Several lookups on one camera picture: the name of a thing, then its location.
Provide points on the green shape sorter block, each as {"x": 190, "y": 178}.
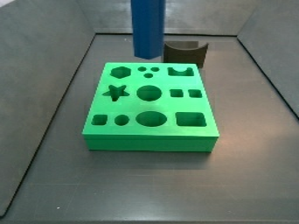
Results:
{"x": 150, "y": 107}

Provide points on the blue hexagonal prism peg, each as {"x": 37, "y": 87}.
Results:
{"x": 148, "y": 27}

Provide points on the black curved arch block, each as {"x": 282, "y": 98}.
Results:
{"x": 184, "y": 52}

